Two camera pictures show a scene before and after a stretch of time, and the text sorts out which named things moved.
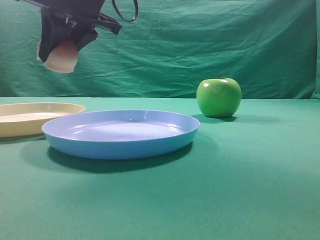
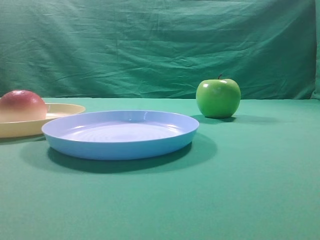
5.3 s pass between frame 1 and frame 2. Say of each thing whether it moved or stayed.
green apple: stayed
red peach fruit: moved
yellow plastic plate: stayed
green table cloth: stayed
